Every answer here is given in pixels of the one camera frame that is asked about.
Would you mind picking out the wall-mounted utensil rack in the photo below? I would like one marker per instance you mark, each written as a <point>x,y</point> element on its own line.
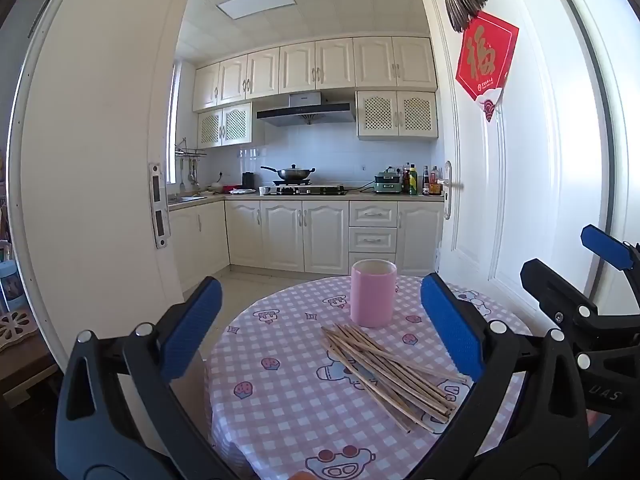
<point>189,151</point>

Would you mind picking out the pink checked cartoon tablecloth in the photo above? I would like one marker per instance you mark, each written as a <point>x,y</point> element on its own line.
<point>280,385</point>

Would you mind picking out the white openwork board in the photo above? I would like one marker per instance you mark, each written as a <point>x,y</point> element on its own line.
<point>15,327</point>

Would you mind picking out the pile of wooden chopsticks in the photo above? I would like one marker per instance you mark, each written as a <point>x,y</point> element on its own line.
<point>380,370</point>

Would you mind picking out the kitchen countertop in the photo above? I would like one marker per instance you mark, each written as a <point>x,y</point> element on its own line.
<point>360,197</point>

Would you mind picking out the row of white upper cabinets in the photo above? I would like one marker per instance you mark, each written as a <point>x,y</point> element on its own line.
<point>320,62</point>

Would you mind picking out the pink cup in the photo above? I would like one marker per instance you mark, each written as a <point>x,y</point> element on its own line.
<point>372,300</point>

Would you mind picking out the steel kitchen sink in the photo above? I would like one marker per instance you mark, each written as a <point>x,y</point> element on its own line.
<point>187,199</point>

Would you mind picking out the red-capped sauce bottle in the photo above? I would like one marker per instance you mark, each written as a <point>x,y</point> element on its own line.
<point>435,182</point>

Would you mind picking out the dark wooden cabinet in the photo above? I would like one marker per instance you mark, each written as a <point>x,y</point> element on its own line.
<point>25,370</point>

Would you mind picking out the red diamond door poster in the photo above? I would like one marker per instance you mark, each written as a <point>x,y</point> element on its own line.
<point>485,55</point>

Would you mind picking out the green bottle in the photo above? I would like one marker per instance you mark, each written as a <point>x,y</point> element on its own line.
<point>413,182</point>

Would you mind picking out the black-capped sauce bottle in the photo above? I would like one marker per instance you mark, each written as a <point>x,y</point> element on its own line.
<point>426,182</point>

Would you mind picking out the narrow white lattice cabinet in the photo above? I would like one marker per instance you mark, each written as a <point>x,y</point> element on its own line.
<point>227,125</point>

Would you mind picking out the square ceiling light panel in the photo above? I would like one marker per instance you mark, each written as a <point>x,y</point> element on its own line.
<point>255,6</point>

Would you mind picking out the white printed bag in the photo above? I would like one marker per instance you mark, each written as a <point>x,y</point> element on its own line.
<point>437,260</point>

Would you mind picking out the metal lock strike plate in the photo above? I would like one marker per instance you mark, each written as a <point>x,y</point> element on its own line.
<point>157,205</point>

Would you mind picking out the black range hood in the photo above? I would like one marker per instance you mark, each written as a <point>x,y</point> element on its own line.
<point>305,110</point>

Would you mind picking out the black kettle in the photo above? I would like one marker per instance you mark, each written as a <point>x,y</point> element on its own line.
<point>248,180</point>

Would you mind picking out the kitchen window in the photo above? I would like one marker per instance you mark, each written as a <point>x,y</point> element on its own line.
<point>171,125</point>

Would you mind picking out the steel wok with lid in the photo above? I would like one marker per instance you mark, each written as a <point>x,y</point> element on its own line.
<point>292,174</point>

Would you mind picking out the red tray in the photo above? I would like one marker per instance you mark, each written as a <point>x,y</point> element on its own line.
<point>240,190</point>

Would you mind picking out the black gas stove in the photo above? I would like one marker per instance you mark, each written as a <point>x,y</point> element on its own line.
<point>310,190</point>

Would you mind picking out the green electric cooker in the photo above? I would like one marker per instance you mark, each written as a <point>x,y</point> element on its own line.
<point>386,182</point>

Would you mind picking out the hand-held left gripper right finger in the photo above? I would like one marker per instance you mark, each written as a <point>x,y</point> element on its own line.
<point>450,325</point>

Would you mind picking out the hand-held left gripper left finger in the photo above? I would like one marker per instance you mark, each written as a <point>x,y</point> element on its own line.
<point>192,330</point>

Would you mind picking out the white door with metal plate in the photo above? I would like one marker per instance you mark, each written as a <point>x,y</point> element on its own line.
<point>90,160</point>

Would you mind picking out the white lower kitchen cabinets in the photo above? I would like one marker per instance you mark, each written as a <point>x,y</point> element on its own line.
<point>280,235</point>

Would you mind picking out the hanging spatula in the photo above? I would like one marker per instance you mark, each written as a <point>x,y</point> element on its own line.
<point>182,185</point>

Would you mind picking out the hanging ladle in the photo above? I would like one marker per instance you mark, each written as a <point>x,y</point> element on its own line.
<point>192,176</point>

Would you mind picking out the dark sauce bottle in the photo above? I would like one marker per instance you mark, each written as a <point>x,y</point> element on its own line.
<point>405,180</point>

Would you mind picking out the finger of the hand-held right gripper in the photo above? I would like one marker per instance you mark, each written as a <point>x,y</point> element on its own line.
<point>550,285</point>
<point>605,247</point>

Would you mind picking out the wide white lattice cabinet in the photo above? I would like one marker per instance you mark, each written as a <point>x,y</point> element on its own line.
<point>397,115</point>

